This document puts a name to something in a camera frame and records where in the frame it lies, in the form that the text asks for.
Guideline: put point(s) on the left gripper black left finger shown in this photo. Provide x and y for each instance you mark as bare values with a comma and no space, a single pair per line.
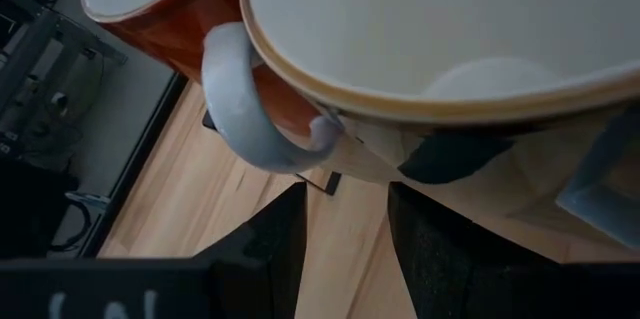
270,259

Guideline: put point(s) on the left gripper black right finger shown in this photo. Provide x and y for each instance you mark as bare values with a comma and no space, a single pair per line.
465,274

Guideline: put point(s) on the red-brown stoneware mug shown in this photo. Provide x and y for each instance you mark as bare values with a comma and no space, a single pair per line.
165,34

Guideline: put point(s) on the white grey mug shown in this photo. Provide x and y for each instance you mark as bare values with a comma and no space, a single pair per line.
425,19

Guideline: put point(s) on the black metal table frame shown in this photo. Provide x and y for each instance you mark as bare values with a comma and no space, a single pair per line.
135,166

